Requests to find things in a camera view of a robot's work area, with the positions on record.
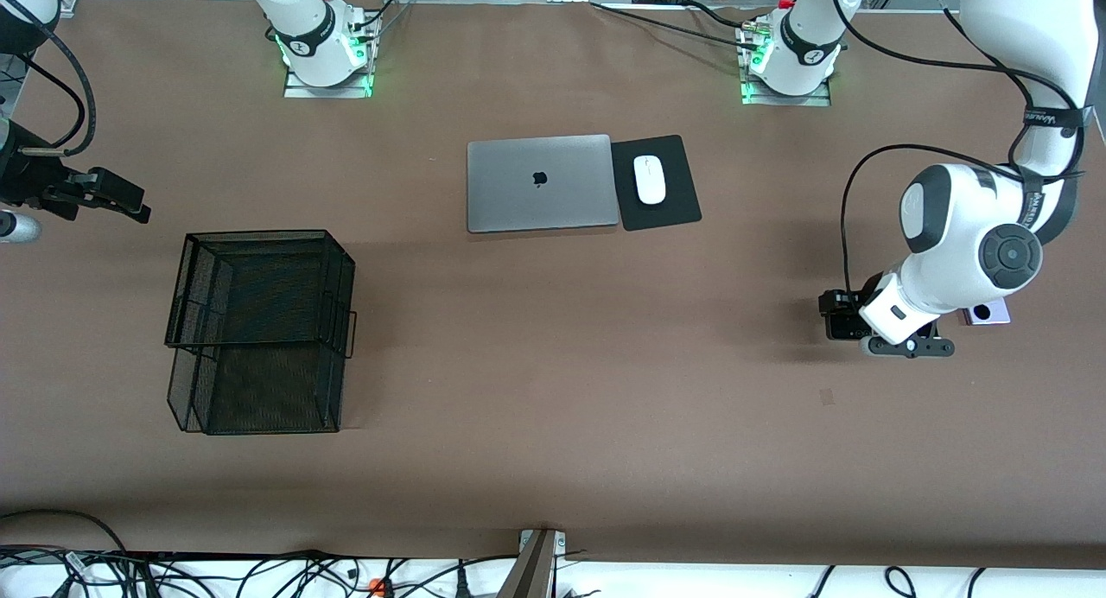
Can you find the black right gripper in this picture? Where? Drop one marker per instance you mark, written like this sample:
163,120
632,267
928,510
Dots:
19,173

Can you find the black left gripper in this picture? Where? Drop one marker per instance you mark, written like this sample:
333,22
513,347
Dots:
842,322

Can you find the lavender flip phone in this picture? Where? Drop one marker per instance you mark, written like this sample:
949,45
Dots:
998,315

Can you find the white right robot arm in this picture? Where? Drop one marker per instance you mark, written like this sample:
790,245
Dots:
307,28

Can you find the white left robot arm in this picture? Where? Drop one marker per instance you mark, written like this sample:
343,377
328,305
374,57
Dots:
950,226

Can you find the black mouse pad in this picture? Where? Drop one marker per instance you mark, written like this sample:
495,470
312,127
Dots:
678,174

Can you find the white computer mouse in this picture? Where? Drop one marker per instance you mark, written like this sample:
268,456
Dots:
650,179

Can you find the silver closed laptop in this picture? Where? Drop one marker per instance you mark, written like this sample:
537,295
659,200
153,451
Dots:
518,200

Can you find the aluminium frame profile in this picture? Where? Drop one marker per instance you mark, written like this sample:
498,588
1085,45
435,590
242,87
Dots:
69,2

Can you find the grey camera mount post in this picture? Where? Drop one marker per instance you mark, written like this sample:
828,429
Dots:
531,572

